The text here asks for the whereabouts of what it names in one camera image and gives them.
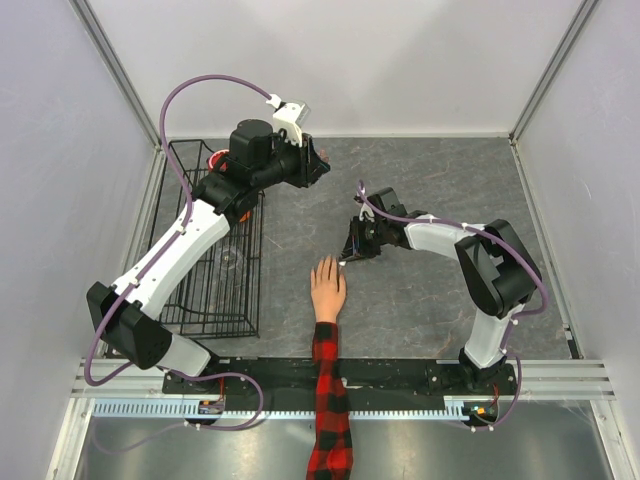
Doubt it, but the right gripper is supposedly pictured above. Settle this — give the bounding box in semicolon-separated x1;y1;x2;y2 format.
340;215;387;262

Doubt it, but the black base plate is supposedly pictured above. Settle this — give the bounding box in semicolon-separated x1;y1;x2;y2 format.
162;357;518;413

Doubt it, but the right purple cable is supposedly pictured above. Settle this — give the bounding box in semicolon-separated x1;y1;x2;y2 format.
355;179;551;434

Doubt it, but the red plaid sleeve forearm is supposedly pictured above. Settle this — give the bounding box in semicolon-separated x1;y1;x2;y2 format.
306;323;353;479

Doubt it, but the clear glass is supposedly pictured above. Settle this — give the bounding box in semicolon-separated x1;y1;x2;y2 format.
215;245;245;274

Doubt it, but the glitter nail polish bottle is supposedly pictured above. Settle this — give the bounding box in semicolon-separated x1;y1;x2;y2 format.
321;155;331;171

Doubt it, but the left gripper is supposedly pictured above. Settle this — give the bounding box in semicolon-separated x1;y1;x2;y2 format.
254;129;331;191

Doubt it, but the black wire rack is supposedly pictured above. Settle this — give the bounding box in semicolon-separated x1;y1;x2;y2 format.
139;140;264;340

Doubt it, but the aluminium cable rail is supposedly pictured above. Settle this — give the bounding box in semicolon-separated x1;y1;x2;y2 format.
94;395;521;421

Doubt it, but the red cup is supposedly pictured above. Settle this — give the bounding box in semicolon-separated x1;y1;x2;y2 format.
207;149;229;172

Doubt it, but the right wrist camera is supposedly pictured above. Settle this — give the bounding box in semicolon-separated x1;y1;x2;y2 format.
354;195;376;234

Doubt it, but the mannequin hand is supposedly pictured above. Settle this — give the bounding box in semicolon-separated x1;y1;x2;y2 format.
310;256;347;324

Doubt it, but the purple cable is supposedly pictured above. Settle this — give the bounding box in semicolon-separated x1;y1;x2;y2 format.
355;179;551;434
82;73;281;454

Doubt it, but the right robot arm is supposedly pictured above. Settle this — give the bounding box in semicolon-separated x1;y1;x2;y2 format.
340;183;548;394

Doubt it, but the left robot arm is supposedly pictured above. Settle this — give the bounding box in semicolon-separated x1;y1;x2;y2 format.
87;118;330;393

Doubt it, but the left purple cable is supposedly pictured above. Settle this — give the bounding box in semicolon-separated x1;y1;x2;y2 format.
82;73;281;454

